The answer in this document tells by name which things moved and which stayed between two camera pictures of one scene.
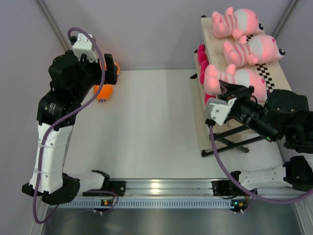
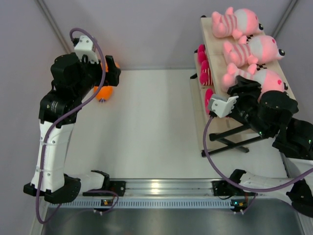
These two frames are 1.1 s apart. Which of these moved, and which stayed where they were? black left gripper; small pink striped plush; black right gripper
Moved: small pink striped plush
Stayed: black right gripper; black left gripper
